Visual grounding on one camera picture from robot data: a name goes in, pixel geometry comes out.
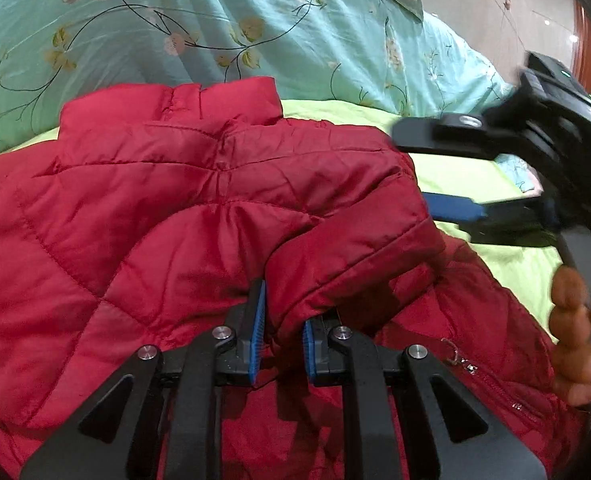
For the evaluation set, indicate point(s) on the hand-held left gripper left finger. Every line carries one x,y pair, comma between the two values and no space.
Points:
256,332

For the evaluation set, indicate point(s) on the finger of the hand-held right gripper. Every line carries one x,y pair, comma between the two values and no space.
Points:
440,132
455,207

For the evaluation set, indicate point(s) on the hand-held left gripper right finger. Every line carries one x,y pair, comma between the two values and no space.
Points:
309,355

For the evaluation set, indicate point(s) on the red quilted jacket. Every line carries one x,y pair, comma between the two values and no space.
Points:
185,210

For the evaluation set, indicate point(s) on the person's right hand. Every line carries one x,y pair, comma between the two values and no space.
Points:
580,350

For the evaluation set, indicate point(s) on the light green blanket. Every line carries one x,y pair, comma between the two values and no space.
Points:
505,270

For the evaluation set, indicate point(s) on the brown wooden trim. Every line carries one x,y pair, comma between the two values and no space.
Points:
589,40

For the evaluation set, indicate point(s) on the teal floral quilt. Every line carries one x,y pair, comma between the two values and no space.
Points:
255,25

